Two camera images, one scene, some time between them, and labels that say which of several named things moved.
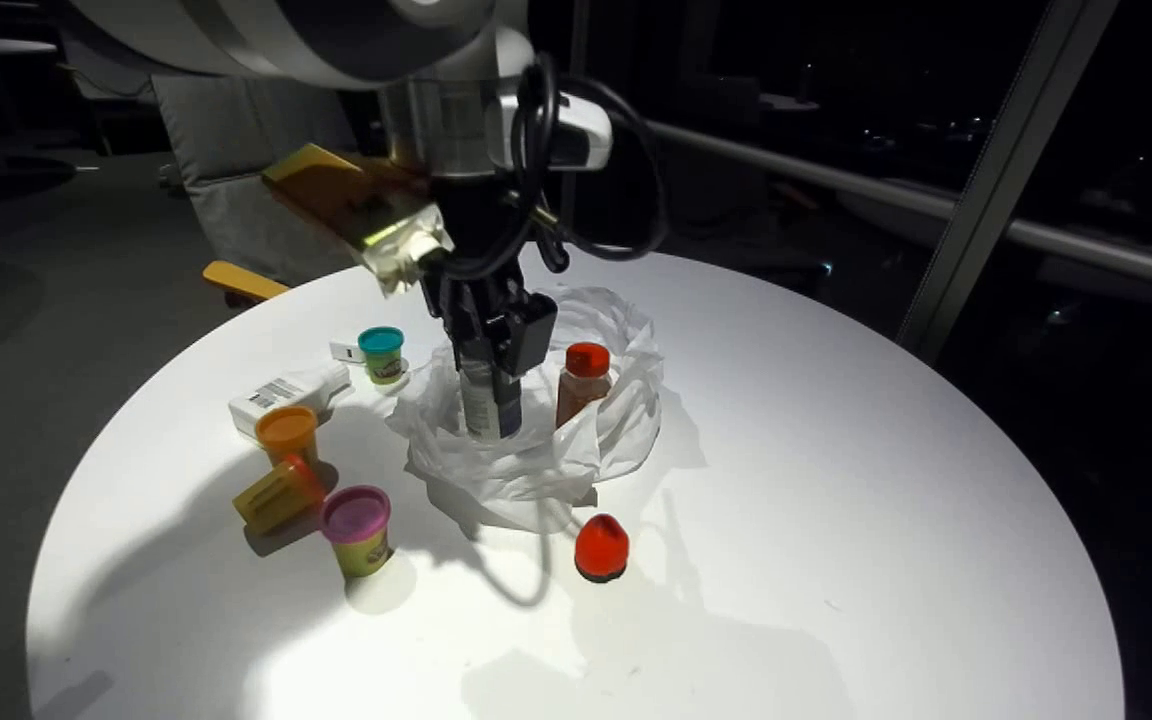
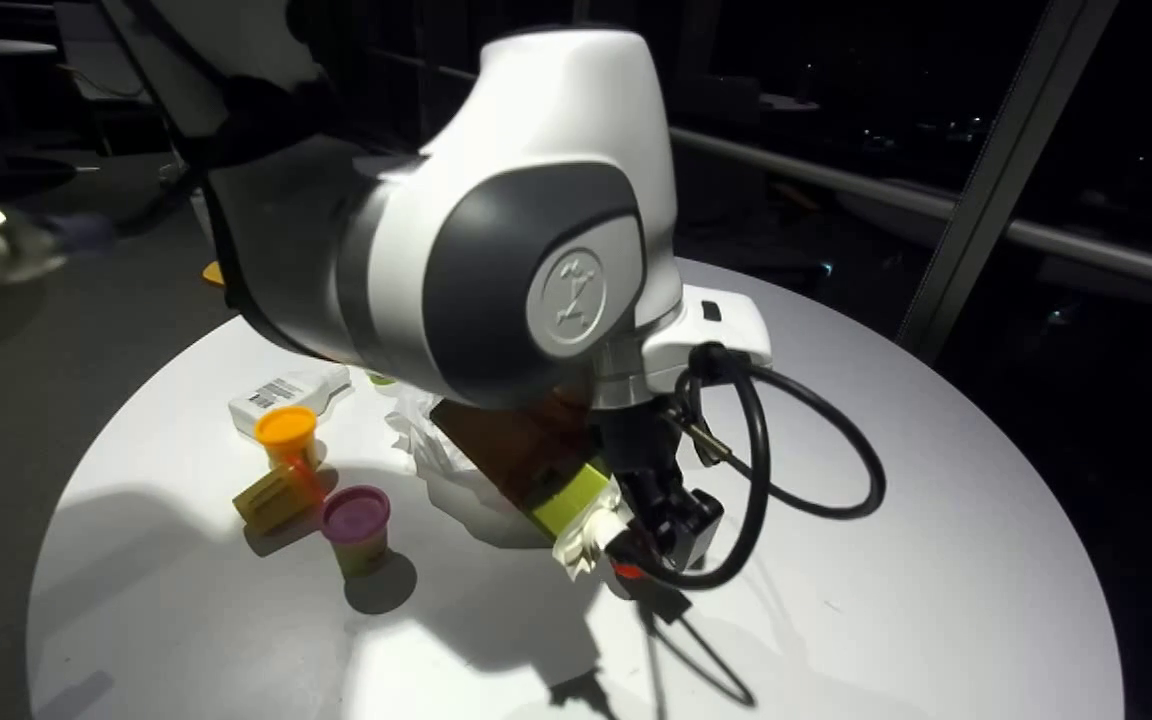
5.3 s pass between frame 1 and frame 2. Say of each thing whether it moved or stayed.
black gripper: moved
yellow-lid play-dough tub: stayed
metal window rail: stayed
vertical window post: stayed
